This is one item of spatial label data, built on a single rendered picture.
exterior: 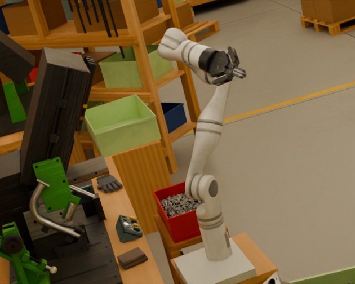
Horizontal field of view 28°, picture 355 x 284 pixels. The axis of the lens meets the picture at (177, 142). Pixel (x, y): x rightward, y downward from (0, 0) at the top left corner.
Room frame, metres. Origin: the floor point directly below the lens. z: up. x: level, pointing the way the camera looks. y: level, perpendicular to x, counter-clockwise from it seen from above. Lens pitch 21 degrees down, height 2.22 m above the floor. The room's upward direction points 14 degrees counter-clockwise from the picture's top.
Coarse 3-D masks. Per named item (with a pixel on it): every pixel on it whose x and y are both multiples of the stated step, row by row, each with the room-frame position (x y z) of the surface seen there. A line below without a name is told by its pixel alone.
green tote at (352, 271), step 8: (328, 272) 1.89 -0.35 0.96; (336, 272) 1.88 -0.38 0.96; (344, 272) 1.88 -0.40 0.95; (352, 272) 1.88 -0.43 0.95; (296, 280) 1.89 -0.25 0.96; (304, 280) 1.88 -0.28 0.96; (312, 280) 1.88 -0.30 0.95; (320, 280) 1.88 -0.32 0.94; (328, 280) 1.88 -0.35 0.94; (336, 280) 1.88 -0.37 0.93; (344, 280) 1.88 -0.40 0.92; (352, 280) 1.88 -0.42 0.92
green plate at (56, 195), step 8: (48, 160) 2.69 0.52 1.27; (56, 160) 2.69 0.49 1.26; (40, 168) 2.68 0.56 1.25; (48, 168) 2.68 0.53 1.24; (56, 168) 2.68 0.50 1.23; (40, 176) 2.67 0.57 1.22; (48, 176) 2.67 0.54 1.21; (56, 176) 2.67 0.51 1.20; (64, 176) 2.68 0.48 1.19; (56, 184) 2.66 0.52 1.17; (64, 184) 2.67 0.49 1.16; (48, 192) 2.65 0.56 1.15; (56, 192) 2.66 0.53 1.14; (64, 192) 2.66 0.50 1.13; (48, 200) 2.64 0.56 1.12; (56, 200) 2.65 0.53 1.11; (64, 200) 2.65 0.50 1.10; (48, 208) 2.63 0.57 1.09; (56, 208) 2.64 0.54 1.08
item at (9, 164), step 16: (0, 160) 2.93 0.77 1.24; (16, 160) 2.88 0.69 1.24; (0, 176) 2.73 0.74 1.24; (16, 176) 2.72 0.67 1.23; (0, 192) 2.70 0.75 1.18; (16, 192) 2.71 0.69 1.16; (0, 208) 2.70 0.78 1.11; (16, 208) 2.71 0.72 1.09; (0, 224) 2.70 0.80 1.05; (16, 224) 2.70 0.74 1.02
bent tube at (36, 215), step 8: (40, 184) 2.63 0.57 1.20; (48, 184) 2.63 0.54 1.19; (40, 192) 2.62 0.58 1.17; (32, 200) 2.61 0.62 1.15; (32, 208) 2.60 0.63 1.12; (40, 216) 2.60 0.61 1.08; (48, 224) 2.58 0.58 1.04; (56, 224) 2.59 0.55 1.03; (64, 232) 2.58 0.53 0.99; (72, 232) 2.58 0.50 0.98; (80, 232) 2.59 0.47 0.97
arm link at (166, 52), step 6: (186, 42) 2.17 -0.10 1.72; (192, 42) 2.17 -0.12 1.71; (162, 48) 2.22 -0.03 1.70; (168, 48) 2.22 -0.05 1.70; (180, 48) 2.17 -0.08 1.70; (186, 48) 2.15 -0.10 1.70; (162, 54) 2.22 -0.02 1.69; (168, 54) 2.20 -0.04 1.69; (174, 54) 2.18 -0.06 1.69; (180, 54) 2.17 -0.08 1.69; (186, 54) 2.14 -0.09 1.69; (174, 60) 2.23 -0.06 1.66; (180, 60) 2.19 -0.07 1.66; (186, 60) 2.15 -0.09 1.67
